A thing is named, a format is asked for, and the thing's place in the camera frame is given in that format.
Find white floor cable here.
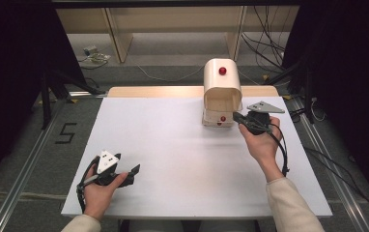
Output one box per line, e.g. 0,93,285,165
136,63,206,83

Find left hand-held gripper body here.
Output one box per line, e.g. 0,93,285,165
91,150,135,189

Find black metal stand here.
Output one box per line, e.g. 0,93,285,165
264,57,316,126

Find hand-held gripper cable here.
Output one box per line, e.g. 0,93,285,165
75,156,101,216
269,123,291,178

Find bundle of black cables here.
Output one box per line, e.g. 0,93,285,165
240,5,287,73

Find light wooden shelf unit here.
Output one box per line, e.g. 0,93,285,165
56,5,300,64

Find wooden table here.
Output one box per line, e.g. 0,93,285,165
106,85,280,99

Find person's right hand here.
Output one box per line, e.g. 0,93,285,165
238,115,285,184

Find dark curtain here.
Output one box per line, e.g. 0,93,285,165
281,0,369,212
0,0,88,191

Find left hand-held gripper cable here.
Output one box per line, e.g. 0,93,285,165
75,156,101,216

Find aluminium floor rail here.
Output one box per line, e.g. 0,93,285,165
288,96,369,232
0,91,108,232

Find black tripod stand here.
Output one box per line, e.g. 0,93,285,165
38,69,107,131

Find black floor cables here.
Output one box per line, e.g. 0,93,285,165
302,146,369,220

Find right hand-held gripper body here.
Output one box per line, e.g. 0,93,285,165
243,101,286,136

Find white table cover board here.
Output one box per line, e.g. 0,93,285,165
61,96,333,220

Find cream roll-top drawer cabinet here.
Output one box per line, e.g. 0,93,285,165
201,58,243,129

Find person's left hand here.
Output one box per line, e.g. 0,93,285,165
82,157,129,223

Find cream drawer with red knob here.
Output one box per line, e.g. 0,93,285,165
201,119,236,129
202,95,241,126

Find right hand-held gripper cable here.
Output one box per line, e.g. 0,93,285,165
269,123,291,178

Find grey power adapter with cord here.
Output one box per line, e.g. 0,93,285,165
76,44,112,71

